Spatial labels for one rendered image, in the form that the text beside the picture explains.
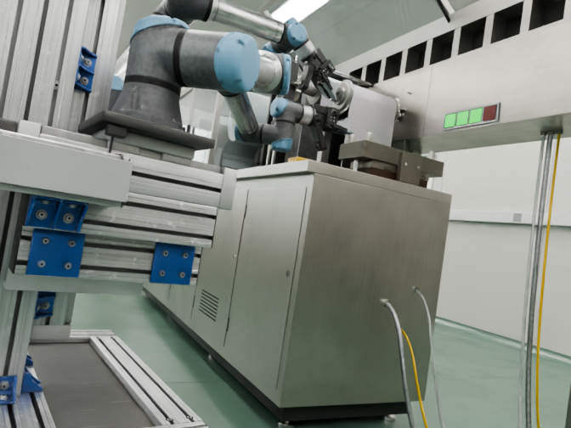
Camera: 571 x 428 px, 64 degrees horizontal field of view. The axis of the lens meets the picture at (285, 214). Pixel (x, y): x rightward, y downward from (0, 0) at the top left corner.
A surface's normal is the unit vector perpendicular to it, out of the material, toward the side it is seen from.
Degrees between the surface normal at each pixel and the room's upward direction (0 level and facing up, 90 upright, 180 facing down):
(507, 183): 90
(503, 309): 90
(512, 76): 90
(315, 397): 90
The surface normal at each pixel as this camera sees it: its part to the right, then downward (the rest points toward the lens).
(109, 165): 0.57, 0.05
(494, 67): -0.87, -0.15
